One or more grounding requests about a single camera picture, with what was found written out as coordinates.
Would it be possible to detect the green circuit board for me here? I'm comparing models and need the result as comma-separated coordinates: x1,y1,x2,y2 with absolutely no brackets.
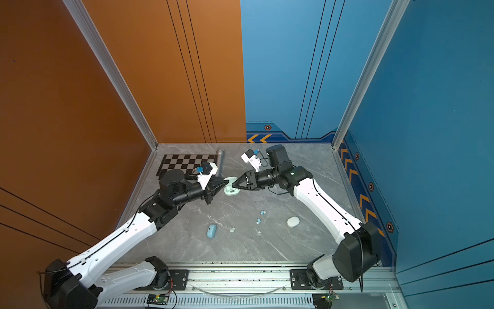
321,293,340,303
146,294,170,308

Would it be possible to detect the mint green charging case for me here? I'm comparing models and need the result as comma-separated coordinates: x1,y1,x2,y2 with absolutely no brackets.
223,176,240,196

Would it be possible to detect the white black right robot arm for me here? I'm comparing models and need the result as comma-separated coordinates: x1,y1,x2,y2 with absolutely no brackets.
232,144,382,289

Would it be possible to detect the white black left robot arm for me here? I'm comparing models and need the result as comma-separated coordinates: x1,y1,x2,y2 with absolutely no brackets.
40,163,228,308

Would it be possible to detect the aluminium corner post left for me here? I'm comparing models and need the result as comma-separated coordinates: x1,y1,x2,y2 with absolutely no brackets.
63,0,158,150

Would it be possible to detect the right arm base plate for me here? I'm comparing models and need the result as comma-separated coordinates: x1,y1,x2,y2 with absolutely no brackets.
289,269,344,290

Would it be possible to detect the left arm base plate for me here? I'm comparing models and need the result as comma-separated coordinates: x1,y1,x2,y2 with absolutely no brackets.
163,269,189,291

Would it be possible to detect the black white chessboard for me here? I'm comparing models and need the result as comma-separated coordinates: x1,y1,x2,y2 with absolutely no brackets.
156,154,217,178

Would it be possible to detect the silver microphone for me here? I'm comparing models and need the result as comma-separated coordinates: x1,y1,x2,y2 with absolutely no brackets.
215,148,225,176

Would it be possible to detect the light blue charging case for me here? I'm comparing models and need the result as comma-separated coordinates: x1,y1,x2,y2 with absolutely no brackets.
207,224,217,239

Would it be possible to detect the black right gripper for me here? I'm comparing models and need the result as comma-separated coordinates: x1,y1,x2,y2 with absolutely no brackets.
233,169,281,192

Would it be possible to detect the aluminium corner post right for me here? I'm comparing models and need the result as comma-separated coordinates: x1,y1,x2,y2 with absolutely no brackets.
332,0,410,151

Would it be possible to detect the aluminium corner post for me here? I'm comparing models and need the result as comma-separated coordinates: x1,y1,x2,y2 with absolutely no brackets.
332,0,410,151
63,0,158,150

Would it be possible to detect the white earbud charging case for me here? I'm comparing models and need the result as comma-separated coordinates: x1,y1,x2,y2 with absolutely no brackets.
286,216,301,228

